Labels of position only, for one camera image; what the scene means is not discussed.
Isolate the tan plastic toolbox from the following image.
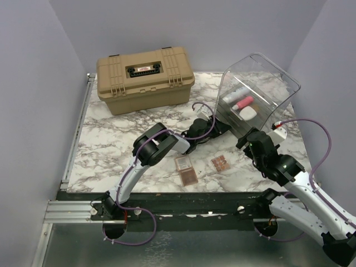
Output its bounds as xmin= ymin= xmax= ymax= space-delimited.
xmin=96 ymin=47 xmax=195 ymax=116

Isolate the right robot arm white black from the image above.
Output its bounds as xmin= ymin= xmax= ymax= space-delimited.
xmin=236 ymin=127 xmax=355 ymax=266

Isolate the orange eyeshadow palette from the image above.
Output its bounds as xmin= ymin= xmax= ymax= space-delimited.
xmin=211 ymin=155 xmax=230 ymax=172

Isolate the rose gold clear compact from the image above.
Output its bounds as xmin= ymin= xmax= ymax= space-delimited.
xmin=180 ymin=168 xmax=198 ymax=186

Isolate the clear acrylic makeup organizer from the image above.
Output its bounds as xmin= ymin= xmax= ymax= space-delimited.
xmin=215 ymin=52 xmax=301 ymax=138

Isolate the pink tube with white cap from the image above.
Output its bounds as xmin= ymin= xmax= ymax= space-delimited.
xmin=232 ymin=96 xmax=254 ymax=110

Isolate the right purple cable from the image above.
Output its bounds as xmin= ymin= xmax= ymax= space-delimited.
xmin=254 ymin=118 xmax=356 ymax=242

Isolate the labelled compact box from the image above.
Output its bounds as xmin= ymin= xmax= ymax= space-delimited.
xmin=175 ymin=155 xmax=192 ymax=171

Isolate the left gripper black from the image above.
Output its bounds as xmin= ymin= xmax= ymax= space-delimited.
xmin=195 ymin=115 xmax=230 ymax=144

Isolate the white spray bottle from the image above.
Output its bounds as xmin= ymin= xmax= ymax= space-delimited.
xmin=222 ymin=86 xmax=250 ymax=103

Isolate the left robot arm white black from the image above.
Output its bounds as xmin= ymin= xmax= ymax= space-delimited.
xmin=102 ymin=116 xmax=231 ymax=220

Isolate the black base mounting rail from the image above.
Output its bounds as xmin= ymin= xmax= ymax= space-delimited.
xmin=56 ymin=191 xmax=276 ymax=232

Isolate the aluminium frame rail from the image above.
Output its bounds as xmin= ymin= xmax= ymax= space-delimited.
xmin=43 ymin=73 xmax=96 ymax=224

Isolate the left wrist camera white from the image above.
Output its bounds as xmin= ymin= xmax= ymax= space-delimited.
xmin=195 ymin=105 xmax=212 ymax=121

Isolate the white egg-shaped sponge case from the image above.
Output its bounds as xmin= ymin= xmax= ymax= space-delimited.
xmin=239 ymin=106 xmax=258 ymax=121

